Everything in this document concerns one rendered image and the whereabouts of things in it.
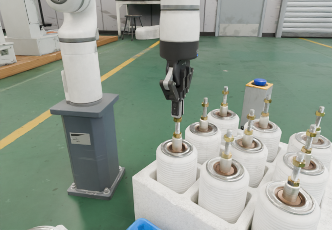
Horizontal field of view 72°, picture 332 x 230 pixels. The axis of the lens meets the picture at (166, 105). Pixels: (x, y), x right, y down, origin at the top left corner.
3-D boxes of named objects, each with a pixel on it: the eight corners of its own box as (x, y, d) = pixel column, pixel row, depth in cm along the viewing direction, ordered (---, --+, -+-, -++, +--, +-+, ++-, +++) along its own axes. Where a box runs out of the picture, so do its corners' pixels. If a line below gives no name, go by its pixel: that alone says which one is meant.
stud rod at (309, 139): (306, 160, 46) (315, 127, 43) (301, 158, 47) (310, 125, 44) (307, 157, 47) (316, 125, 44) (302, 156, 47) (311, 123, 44)
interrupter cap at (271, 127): (253, 134, 59) (253, 131, 59) (244, 120, 66) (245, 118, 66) (282, 134, 59) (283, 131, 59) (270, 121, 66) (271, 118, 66)
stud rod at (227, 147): (222, 164, 45) (226, 130, 42) (223, 161, 46) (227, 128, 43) (227, 165, 44) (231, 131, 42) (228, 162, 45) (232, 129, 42)
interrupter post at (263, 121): (259, 129, 62) (261, 118, 60) (256, 125, 64) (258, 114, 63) (269, 129, 62) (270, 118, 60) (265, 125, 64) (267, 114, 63)
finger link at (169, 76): (166, 62, 43) (169, 69, 45) (158, 84, 41) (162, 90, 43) (178, 63, 42) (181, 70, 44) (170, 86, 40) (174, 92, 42)
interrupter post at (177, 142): (169, 148, 53) (169, 136, 52) (177, 145, 54) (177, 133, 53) (176, 153, 51) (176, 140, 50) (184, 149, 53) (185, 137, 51)
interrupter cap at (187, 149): (154, 147, 53) (153, 145, 53) (178, 137, 58) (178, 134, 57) (175, 163, 48) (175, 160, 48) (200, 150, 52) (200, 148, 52)
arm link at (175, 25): (155, 35, 50) (154, 4, 48) (205, 38, 46) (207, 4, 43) (132, 40, 42) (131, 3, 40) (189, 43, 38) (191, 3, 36)
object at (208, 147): (176, 182, 68) (178, 129, 61) (196, 168, 74) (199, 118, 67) (203, 200, 62) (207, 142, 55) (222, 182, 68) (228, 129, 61)
